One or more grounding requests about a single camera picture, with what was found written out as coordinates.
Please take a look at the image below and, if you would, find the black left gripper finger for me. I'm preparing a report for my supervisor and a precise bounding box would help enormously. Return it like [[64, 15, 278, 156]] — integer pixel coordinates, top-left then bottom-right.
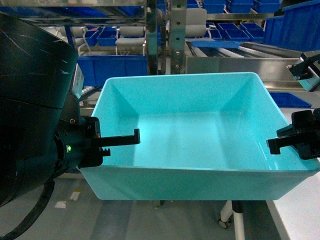
[[99, 128, 140, 147], [78, 116, 110, 169]]

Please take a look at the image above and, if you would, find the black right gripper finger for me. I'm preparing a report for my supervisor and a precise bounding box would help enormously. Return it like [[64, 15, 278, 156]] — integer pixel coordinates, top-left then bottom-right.
[[276, 110, 314, 137], [266, 136, 300, 155]]

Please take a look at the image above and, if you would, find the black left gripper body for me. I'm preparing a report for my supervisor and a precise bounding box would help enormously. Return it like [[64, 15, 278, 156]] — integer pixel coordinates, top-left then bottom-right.
[[53, 94, 85, 175]]

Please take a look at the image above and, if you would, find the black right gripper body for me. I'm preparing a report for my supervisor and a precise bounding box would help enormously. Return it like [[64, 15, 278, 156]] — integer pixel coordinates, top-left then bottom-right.
[[291, 108, 320, 159]]

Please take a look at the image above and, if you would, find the light teal plastic bin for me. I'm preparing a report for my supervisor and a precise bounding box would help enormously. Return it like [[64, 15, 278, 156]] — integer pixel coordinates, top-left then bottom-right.
[[80, 72, 320, 201]]

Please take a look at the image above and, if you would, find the long blue bin lower shelf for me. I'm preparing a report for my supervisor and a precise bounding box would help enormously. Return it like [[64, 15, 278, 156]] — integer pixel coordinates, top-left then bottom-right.
[[77, 55, 148, 87]]

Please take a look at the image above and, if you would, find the white table leg with caster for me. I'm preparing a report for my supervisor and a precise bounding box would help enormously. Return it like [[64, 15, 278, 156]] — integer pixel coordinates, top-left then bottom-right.
[[218, 200, 246, 240]]

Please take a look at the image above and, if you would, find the grey office chair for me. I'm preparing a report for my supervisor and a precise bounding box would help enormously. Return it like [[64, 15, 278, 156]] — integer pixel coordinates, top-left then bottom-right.
[[115, 26, 147, 56]]

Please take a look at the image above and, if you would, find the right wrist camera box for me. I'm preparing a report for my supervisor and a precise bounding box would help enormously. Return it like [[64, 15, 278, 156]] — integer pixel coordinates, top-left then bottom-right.
[[287, 50, 320, 92]]

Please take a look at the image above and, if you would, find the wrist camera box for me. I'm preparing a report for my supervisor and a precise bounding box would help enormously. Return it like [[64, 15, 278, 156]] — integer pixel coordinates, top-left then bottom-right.
[[70, 63, 84, 99], [287, 50, 320, 92]]

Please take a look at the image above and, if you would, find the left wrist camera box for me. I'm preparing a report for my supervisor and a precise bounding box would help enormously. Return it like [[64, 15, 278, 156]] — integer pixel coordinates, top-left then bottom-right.
[[70, 63, 84, 99]]

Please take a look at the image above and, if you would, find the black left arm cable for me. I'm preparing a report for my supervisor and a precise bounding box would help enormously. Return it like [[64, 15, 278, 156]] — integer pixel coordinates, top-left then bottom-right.
[[0, 179, 56, 240]]

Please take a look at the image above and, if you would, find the steel shelf upright post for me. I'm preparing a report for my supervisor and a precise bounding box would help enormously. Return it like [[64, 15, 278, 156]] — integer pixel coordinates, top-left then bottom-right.
[[169, 0, 187, 75]]

